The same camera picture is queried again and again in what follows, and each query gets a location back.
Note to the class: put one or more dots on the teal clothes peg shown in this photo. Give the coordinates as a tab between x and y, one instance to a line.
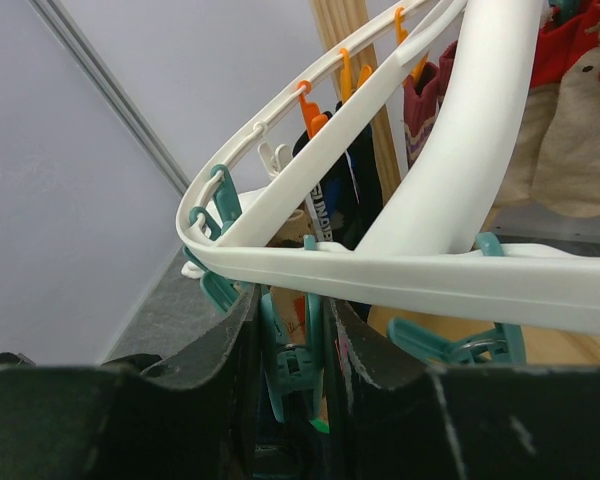
290	367
502	344

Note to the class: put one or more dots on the black hanging sock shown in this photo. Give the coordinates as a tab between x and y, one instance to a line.
348	198

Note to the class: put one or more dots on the beige red hanging sock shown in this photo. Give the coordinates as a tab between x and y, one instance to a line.
556	159

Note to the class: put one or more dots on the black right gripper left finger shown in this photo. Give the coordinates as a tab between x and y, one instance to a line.
189	416

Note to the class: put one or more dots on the white oval sock hanger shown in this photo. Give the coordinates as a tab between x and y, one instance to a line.
242	252

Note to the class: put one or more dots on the wooden rack frame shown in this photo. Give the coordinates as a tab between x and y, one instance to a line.
418	255

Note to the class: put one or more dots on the argyle brown orange sock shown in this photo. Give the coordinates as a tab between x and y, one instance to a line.
290	304

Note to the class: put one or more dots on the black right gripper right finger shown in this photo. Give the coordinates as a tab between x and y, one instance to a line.
393	417

